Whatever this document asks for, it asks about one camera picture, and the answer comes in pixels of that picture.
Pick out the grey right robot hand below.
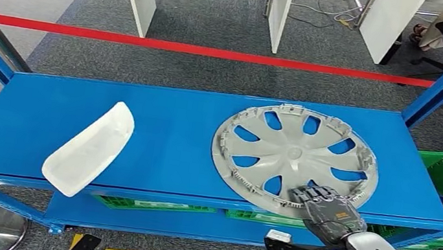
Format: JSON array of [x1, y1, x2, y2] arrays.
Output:
[[282, 180, 373, 250]]

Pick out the grey plastic wheel cover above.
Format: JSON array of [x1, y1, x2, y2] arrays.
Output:
[[203, 93, 387, 230]]

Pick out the blue metal shelf rack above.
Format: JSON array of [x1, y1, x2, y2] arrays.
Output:
[[0, 0, 443, 250]]

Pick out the white plastic trim part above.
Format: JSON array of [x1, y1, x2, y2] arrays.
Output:
[[38, 91, 139, 205]]

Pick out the red barrier belt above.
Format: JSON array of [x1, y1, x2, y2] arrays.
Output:
[[0, 14, 443, 92]]

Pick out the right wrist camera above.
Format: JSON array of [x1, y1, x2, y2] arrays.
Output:
[[262, 228, 322, 250]]

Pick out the black floor cable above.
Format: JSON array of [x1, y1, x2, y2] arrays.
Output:
[[286, 0, 340, 32]]

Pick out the white floor cable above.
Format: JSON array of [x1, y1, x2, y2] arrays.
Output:
[[288, 0, 362, 32]]

